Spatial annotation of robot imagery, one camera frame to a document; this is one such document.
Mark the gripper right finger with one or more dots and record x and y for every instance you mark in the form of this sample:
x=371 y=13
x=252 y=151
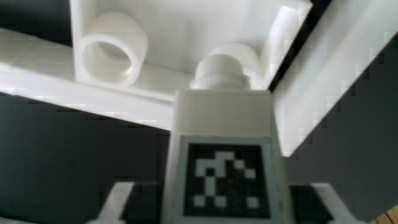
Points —
x=335 y=205

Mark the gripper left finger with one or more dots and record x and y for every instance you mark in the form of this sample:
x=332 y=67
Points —
x=113 y=209

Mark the white chair leg with marker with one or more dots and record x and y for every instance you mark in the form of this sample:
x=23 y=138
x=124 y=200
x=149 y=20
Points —
x=227 y=186

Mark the white chair seat piece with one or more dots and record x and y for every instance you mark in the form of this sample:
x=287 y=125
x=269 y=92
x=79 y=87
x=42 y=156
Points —
x=145 y=38

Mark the white right side wall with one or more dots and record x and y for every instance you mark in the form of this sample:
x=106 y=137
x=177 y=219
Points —
x=353 y=33

